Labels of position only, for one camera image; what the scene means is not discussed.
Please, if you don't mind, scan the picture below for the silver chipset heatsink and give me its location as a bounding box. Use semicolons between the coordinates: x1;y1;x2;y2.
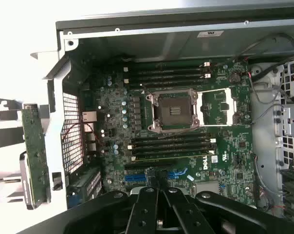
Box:
195;182;220;198

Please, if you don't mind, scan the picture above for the blue expansion slot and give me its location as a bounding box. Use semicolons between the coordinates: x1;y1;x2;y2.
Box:
124;170;189;182

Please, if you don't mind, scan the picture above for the long black expansion slot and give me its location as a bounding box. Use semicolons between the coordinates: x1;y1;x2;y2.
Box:
124;161;179;171

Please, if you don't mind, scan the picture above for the black RAM slot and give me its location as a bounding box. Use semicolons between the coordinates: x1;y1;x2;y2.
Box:
131;147;217;156
131;135;217;144
124;78;211;88
133;60;211;69
127;72;211;81
124;67;211;75
127;141;217;150

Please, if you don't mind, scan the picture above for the green Dell motherboard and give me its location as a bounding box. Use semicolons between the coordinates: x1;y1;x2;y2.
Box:
78;58;262;211

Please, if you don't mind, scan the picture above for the CPU socket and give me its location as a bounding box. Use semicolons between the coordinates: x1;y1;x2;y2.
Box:
145;88;202;134

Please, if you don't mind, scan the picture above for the black plastic bay cover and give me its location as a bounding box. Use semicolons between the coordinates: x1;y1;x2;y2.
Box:
280;168;294;220

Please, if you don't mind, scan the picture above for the thin metal locking lever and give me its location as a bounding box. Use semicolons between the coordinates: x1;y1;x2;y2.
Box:
139;83;152;96

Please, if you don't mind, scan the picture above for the metal socket cover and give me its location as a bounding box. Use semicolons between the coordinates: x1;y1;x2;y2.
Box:
197;87;238;127

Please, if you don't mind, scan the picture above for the black open PC case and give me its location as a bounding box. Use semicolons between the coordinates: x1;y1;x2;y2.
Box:
30;9;294;229

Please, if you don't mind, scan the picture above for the metal disk bay cage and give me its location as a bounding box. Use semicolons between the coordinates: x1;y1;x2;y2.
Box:
275;58;294;176

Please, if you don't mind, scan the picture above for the red black twisted wire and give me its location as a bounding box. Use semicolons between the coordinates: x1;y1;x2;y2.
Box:
61;122;105;148

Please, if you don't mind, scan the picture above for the black looped wire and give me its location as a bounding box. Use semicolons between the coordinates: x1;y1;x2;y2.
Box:
236;32;294;64

